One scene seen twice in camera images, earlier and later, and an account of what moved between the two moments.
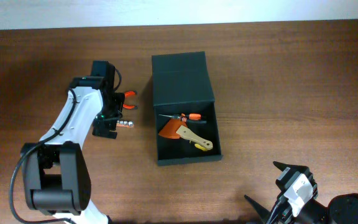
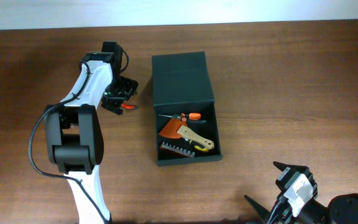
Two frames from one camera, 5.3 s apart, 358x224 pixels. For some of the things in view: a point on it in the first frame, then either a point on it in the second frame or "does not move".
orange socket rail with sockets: (125, 124) → (179, 150)
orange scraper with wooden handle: (176, 129) does not move
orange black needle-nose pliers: (192, 118) does not move
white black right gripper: (283, 213) does not move
